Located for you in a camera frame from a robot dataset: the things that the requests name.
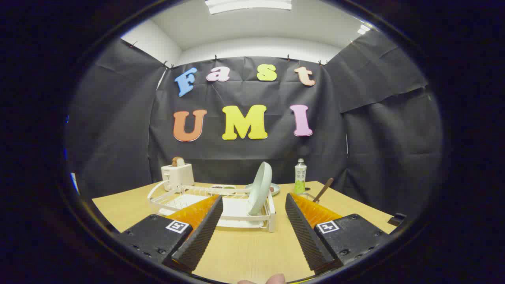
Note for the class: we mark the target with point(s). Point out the toast slice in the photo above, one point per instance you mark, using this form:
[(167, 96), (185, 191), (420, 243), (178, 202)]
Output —
[(177, 161)]

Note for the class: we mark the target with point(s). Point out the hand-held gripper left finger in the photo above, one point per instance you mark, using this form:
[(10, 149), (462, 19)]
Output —
[(201, 236)]

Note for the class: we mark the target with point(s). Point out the white dish rack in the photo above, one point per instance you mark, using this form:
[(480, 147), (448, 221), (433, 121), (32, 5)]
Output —
[(236, 209)]

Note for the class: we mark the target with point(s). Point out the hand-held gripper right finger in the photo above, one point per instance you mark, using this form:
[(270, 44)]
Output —
[(305, 236)]

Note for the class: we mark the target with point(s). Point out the black chair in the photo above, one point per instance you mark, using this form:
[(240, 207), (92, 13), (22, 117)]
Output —
[(397, 219)]

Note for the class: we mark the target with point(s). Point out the white toaster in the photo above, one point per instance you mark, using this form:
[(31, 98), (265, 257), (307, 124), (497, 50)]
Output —
[(177, 175)]

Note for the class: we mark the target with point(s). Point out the long ceiling light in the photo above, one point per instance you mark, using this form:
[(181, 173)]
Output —
[(248, 5)]

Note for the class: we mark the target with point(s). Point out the small green plate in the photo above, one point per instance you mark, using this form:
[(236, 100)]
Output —
[(277, 188)]

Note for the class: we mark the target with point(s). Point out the white divided sauce dish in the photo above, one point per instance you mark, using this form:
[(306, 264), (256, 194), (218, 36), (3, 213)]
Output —
[(223, 188)]

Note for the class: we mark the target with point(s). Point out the black backdrop cloth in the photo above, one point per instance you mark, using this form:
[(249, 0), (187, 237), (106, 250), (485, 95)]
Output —
[(244, 154)]

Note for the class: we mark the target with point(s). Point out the green label drink bottle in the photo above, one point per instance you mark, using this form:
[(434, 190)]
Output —
[(300, 177)]

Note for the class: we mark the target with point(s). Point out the pale green plate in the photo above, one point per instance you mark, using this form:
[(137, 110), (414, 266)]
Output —
[(260, 185)]

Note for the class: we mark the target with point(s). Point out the small ceiling light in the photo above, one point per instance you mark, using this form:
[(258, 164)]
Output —
[(363, 29)]

